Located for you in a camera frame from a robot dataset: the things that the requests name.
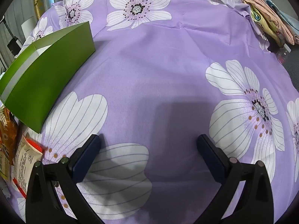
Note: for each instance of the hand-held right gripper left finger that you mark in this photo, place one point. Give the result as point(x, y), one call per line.
point(85, 161)

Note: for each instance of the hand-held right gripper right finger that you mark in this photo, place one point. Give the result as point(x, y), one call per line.
point(210, 162)

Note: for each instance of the white red snack packet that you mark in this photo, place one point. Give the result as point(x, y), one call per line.
point(24, 161)

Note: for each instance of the orange snack packet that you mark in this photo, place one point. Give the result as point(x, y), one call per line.
point(5, 130)

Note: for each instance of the green cardboard box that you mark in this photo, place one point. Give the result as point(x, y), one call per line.
point(46, 79)

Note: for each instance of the purple floral bedsheet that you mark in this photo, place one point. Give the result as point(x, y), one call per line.
point(151, 74)

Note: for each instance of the grey sofa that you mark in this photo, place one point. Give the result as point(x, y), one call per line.
point(292, 65)

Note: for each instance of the black upright vacuum cleaner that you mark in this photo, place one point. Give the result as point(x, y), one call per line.
point(14, 45)

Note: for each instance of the white board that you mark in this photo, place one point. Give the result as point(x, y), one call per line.
point(28, 26)

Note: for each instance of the yellow patterned cloth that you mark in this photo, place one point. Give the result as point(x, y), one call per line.
point(259, 18)

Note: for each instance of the grey curtain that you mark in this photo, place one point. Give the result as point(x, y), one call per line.
point(16, 18)

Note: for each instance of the pink folded cloth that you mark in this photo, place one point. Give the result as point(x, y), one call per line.
point(268, 7)

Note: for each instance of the light blue cloth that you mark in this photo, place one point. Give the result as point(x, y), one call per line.
point(283, 7)

